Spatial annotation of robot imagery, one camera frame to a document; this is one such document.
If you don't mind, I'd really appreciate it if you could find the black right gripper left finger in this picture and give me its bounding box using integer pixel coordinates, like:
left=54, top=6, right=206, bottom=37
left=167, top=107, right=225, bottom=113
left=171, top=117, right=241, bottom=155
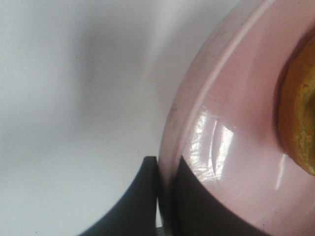
left=82, top=156, right=158, bottom=236

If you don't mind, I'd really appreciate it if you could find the burger with lettuce and cheese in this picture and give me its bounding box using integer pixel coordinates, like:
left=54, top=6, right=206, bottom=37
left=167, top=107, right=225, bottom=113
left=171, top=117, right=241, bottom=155
left=277, top=37, right=315, bottom=176

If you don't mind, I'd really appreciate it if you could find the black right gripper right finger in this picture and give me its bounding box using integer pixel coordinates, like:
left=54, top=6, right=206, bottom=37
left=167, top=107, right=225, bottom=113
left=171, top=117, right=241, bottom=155
left=158, top=157, right=249, bottom=236

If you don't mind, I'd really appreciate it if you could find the pink round plate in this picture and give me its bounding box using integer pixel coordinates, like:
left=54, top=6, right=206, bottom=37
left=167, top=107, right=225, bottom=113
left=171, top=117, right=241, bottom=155
left=158, top=0, right=315, bottom=236

